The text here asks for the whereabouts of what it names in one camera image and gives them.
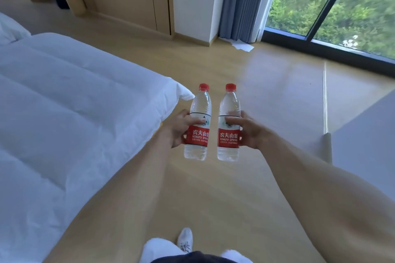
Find red-cap Nongfu bottle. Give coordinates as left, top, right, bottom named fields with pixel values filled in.
left=184, top=83, right=213, bottom=161
left=217, top=83, right=241, bottom=162

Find person's right forearm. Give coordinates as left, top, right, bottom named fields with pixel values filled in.
left=259, top=135, right=395, bottom=263

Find person's left forearm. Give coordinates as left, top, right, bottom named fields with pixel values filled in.
left=43, top=131, right=173, bottom=263

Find white sheer curtain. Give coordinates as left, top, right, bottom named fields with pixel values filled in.
left=250, top=0, right=286, bottom=43

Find white paper sheet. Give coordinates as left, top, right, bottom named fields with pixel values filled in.
left=221, top=37, right=255, bottom=53

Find light denim shorts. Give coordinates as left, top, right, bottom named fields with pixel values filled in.
left=140, top=237, right=253, bottom=263

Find person's right hand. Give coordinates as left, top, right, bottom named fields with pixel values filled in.
left=224, top=110, right=275, bottom=150

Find person's white left shoe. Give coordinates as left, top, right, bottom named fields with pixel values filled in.
left=177, top=227, right=193, bottom=254

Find grey blue curtain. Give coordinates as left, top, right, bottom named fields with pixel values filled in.
left=218, top=0, right=272, bottom=44

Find person's left hand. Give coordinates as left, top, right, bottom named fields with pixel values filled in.
left=162, top=109, right=207, bottom=149

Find black t-shirt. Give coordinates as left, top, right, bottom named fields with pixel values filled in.
left=151, top=250, right=238, bottom=263

